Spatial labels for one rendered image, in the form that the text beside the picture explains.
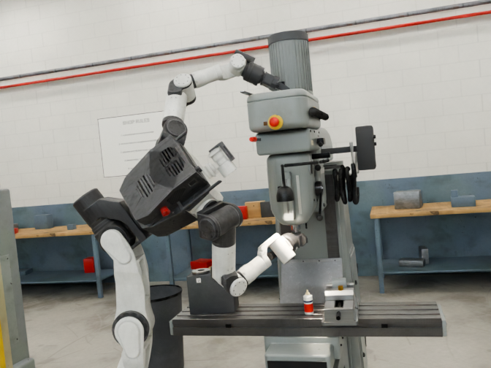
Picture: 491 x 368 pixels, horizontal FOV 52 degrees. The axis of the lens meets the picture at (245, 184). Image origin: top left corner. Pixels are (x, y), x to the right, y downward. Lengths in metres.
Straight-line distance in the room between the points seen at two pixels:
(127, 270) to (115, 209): 0.24
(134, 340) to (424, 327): 1.17
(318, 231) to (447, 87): 4.12
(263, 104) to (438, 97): 4.57
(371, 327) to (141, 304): 0.97
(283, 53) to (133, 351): 1.49
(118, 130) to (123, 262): 5.53
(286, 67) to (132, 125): 5.01
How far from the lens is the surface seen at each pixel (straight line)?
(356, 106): 6.50
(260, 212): 6.22
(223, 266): 1.93
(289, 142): 2.19
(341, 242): 2.71
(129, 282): 2.03
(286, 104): 2.10
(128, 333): 2.04
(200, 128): 6.91
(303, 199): 2.23
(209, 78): 2.28
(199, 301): 2.49
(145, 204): 1.86
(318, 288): 2.69
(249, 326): 2.39
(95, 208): 2.01
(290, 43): 2.52
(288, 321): 2.33
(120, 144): 7.41
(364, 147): 2.48
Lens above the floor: 1.63
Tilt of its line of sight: 3 degrees down
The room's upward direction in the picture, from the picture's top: 5 degrees counter-clockwise
